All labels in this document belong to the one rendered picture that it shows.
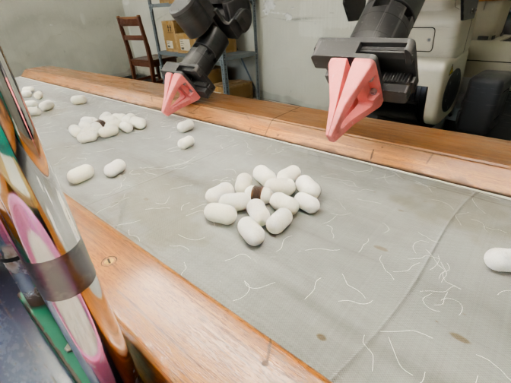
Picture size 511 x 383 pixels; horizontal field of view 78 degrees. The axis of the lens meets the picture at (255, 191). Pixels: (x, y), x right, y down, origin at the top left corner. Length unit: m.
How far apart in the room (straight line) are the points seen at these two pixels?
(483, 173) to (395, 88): 0.15
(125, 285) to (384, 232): 0.23
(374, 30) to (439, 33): 0.53
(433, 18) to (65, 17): 4.69
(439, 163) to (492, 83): 0.56
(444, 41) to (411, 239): 0.64
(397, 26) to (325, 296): 0.28
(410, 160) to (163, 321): 0.35
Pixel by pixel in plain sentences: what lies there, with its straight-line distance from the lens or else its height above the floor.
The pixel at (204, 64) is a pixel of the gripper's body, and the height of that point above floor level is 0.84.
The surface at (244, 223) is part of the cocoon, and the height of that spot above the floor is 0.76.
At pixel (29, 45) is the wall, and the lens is 5.06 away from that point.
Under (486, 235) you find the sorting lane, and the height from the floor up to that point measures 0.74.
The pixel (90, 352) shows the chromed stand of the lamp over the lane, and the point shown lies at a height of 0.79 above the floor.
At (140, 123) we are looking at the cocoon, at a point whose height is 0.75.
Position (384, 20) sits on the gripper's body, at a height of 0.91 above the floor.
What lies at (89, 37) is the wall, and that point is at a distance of 5.25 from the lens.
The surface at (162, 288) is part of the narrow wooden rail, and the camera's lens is 0.24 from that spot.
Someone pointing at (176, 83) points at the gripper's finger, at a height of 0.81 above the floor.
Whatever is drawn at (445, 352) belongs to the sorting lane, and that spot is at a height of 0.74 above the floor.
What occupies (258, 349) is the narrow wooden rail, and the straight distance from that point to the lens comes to 0.20.
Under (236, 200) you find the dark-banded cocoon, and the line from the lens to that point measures 0.34.
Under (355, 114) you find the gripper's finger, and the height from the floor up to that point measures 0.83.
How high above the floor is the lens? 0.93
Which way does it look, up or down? 30 degrees down
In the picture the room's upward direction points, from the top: 3 degrees counter-clockwise
